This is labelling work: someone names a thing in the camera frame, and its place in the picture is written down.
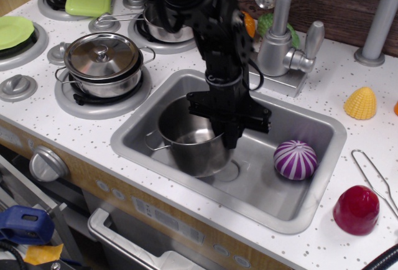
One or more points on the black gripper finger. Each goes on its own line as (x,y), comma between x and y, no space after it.
(229,132)

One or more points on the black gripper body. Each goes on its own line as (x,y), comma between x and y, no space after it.
(230,107)

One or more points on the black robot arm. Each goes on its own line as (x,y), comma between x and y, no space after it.
(225,46)

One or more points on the steel pot with lid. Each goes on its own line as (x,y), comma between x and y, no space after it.
(104,65)

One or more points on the silver toy faucet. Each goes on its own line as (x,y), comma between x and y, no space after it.
(279,66)

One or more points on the purple white striped onion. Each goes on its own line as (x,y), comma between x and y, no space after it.
(295,160)

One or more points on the orange toy pumpkin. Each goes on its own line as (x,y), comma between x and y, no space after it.
(250,24)

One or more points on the green toy vegetable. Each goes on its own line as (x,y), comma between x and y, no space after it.
(264,23)

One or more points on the yellow toy corn piece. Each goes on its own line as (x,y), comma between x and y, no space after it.
(361,104)

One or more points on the grey stove knob back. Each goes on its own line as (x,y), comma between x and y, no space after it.
(134,4)

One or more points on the grey stove knob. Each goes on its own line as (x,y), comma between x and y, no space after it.
(18,88)
(134,4)
(104,23)
(56,54)

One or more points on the grey stove knob upper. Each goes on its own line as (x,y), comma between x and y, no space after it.
(104,23)

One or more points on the red toy apple half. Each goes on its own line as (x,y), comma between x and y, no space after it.
(357,210)

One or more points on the grey stove knob middle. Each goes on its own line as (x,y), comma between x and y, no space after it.
(56,54)

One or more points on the grey oven dial knob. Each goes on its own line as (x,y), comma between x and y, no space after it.
(46,166)

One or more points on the grey stove knob front left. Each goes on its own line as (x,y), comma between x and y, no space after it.
(18,88)

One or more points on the green plate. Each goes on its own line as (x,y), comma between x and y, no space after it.
(14,31)

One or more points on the blue clamp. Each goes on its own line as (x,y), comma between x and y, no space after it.
(26,225)

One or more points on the steel saucepan with wire handle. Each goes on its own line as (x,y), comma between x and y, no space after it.
(154,25)

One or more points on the silver oven door handle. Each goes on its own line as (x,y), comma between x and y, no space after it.
(169,260)

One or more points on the wire utensil handle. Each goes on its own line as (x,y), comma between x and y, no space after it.
(374,178)

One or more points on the grey vertical post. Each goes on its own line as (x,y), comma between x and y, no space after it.
(371,54)

